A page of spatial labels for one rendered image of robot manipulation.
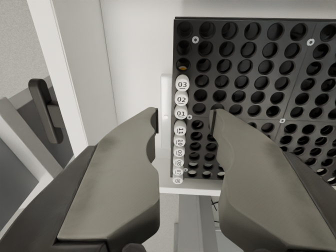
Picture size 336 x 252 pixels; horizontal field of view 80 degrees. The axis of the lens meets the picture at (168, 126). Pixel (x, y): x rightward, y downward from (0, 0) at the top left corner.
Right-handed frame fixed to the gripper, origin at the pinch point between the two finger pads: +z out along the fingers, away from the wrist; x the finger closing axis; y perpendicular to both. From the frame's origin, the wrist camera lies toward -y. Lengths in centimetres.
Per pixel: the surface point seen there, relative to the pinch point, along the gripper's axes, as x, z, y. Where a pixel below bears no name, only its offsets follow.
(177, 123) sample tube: -0.2, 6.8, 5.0
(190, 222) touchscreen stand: 10, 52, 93
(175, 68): -0.6, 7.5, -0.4
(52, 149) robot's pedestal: -33, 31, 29
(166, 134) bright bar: -1.5, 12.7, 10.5
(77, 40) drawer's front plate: -8.9, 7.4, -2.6
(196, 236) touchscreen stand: 12, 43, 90
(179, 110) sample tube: -0.1, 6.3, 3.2
